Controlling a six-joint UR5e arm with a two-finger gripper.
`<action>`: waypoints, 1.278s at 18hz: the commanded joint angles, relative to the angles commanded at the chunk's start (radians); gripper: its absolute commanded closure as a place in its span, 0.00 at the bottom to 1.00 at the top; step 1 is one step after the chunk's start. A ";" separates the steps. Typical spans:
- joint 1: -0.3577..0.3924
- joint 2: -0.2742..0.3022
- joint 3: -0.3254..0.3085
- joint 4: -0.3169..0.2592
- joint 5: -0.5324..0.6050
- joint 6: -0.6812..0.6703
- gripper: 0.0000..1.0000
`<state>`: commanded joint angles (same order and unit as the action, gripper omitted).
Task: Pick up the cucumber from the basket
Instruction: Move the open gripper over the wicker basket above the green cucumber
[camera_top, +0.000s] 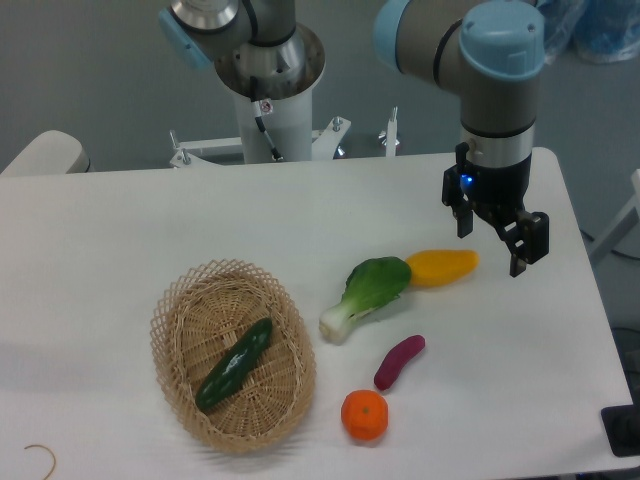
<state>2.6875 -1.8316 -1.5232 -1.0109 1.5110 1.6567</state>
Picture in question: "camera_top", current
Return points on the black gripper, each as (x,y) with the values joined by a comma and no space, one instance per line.
(496,196)

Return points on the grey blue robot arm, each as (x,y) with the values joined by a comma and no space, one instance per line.
(487,53)

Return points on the oval woven wicker basket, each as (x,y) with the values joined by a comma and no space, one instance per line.
(199,318)

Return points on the dark green cucumber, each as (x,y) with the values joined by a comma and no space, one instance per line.
(227,376)

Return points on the green bok choy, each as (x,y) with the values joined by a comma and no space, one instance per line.
(371,285)

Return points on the purple sweet potato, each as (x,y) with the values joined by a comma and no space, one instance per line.
(396,359)

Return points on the blue plastic bag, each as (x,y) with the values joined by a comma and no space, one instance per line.
(602,32)

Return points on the orange tangerine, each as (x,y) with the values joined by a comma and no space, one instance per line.
(365,415)

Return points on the black device at table edge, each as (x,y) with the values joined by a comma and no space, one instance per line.
(621,425)

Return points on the white chair armrest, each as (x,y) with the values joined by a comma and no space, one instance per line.
(51,153)

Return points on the tan rubber band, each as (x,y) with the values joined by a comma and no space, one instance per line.
(51,454)

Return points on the white frame leg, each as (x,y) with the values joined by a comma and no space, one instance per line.
(619,226)

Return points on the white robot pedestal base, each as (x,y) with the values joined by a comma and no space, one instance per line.
(272,89)

